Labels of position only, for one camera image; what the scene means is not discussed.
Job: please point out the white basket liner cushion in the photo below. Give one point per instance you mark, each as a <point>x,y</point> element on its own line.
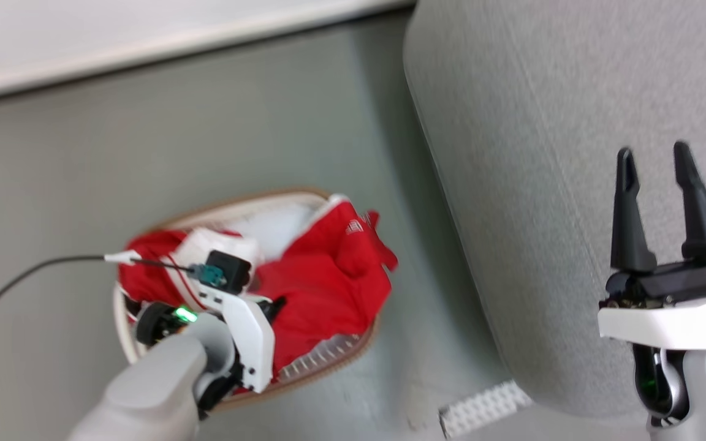
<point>279,229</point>

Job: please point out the white plastic laundry basket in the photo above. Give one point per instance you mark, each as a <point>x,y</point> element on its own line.
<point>328,358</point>

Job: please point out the white perforated plastic piece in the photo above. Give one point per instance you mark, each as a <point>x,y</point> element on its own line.
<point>485,407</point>

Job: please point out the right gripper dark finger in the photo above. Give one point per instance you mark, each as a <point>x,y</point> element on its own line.
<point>627,226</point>
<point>699,214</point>

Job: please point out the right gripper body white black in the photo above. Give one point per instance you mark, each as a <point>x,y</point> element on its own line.
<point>671,306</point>

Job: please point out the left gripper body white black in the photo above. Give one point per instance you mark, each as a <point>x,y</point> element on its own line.
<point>252,337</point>

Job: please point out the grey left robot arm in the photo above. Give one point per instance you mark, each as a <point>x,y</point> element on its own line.
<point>144,392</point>

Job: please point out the grey fabric sofa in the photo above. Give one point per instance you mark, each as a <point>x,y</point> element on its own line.
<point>543,184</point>

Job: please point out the white wall baseboard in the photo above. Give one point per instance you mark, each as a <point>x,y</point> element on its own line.
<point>144,52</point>

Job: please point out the red clothing with white stripes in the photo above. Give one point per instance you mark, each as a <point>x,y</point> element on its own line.
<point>328,282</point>

